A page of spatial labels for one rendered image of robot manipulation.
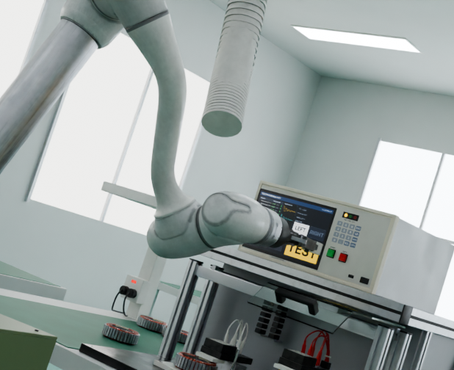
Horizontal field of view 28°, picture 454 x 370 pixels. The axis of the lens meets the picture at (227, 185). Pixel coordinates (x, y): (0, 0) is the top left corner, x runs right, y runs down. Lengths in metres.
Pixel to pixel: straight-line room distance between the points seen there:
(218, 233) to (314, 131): 8.28
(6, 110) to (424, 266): 1.18
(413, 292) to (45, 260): 5.74
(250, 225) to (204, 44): 6.91
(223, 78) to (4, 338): 2.08
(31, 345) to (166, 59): 0.65
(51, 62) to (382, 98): 8.06
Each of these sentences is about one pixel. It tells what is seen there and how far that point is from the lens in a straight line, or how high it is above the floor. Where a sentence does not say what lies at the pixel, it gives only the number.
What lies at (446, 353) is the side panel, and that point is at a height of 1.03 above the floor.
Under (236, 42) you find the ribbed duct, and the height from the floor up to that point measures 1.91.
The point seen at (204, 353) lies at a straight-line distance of 2.43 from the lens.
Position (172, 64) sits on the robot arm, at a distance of 1.94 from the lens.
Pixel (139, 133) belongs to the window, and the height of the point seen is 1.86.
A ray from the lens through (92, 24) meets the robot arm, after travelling 2.04.
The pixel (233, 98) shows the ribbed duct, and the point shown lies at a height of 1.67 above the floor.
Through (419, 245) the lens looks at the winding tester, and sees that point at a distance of 2.45.
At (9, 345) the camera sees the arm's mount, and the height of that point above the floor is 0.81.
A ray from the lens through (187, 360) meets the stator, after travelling 2.34.
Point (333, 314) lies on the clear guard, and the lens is 2.05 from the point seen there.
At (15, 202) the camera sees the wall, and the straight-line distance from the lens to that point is 7.61.
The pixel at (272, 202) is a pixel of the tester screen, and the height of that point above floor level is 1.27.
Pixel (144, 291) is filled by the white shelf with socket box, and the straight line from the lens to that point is 3.42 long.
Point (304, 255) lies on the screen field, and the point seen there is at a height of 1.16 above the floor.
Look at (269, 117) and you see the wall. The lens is 9.76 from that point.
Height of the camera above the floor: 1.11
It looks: 4 degrees up
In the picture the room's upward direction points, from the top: 18 degrees clockwise
